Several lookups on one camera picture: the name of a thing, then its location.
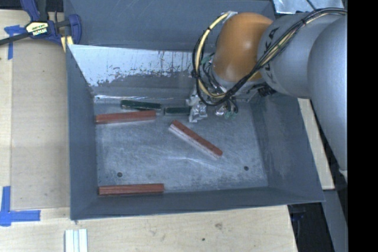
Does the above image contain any red-brown flat block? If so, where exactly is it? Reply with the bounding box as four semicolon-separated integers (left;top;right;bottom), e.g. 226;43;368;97
94;110;158;126
97;183;165;197
168;119;224;161

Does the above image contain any grey metal bin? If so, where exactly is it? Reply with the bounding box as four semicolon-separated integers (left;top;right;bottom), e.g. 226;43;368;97
61;0;326;221

